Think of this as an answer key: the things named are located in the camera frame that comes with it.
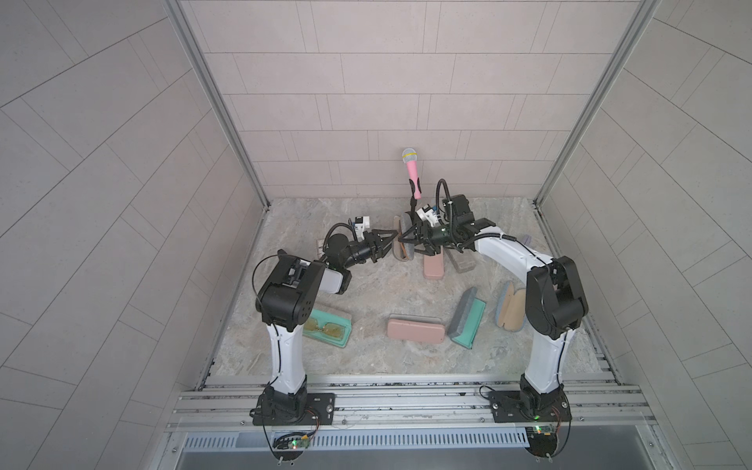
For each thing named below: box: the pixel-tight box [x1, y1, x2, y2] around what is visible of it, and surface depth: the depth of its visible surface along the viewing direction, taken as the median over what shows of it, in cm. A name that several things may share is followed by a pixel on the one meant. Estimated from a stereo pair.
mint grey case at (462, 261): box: [444, 248, 477, 274], surface depth 98 cm
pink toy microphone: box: [401, 146, 423, 200], surface depth 97 cm
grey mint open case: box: [448, 286, 487, 350], surface depth 84 cm
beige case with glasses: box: [391, 211, 415, 262], surface depth 84 cm
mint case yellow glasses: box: [302, 308, 353, 348], surface depth 84 cm
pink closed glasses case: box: [386, 313, 446, 344], surface depth 83 cm
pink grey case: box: [423, 245, 445, 281], surface depth 98 cm
